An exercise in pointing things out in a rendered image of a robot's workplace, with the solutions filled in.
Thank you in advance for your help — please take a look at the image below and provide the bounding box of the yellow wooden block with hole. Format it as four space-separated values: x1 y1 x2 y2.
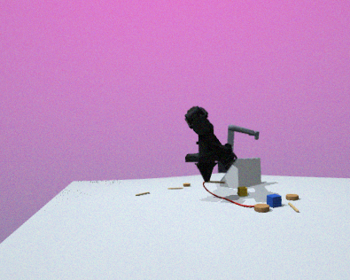
237 186 248 197

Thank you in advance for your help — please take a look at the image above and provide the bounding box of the blue cube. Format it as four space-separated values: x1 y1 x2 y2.
267 194 282 207

